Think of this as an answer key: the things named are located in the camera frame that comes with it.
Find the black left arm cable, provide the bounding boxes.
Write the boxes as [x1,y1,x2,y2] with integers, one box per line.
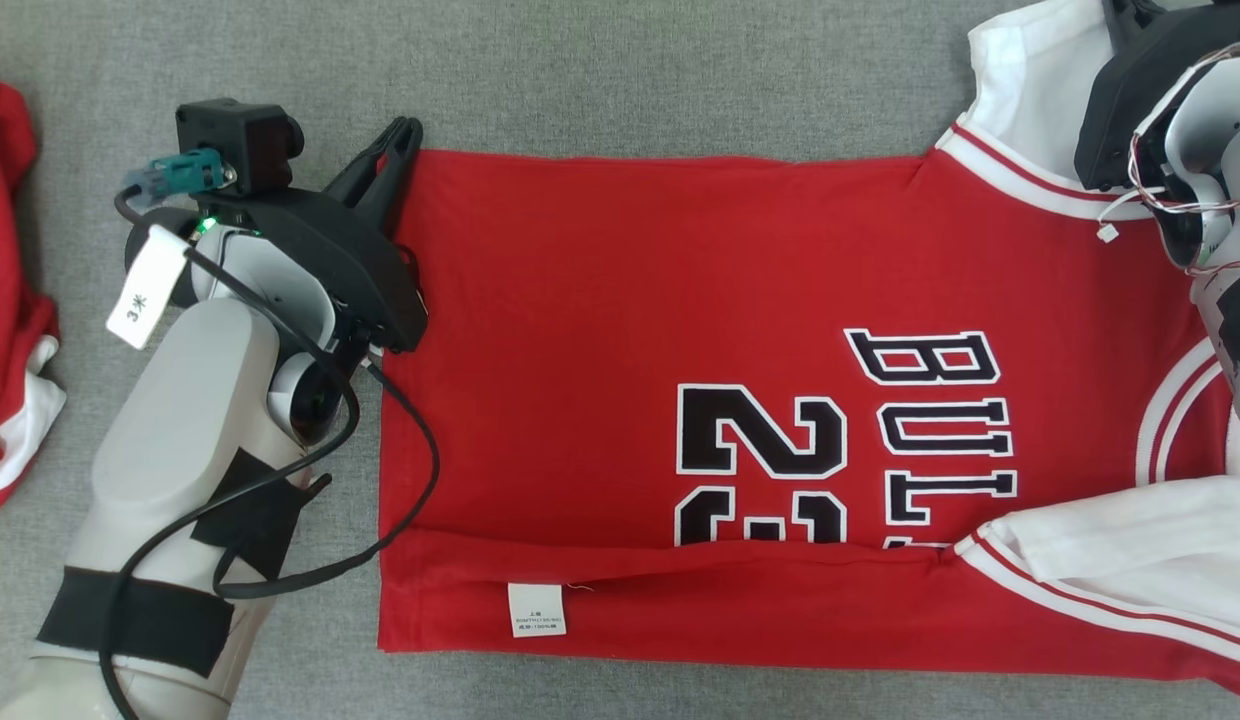
[98,185,442,720]

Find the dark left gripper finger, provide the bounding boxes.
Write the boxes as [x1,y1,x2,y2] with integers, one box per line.
[365,122,425,239]
[324,116,419,209]

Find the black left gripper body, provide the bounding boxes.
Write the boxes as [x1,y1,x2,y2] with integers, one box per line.
[193,188,430,355]

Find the red shorts with white stripes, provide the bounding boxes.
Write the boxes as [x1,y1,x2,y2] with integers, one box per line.
[0,77,67,519]

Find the red Bulls 23 jersey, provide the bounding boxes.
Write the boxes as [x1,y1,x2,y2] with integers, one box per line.
[377,0,1240,703]

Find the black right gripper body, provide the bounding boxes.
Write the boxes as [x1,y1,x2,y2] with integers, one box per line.
[1074,0,1240,193]

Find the white paper cable label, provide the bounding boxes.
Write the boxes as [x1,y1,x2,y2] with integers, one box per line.
[106,224,189,351]

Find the red white right arm wires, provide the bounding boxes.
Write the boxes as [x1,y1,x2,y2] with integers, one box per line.
[1094,40,1240,278]

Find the teal left camera connector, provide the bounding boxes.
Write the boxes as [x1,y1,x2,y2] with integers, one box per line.
[122,147,233,198]

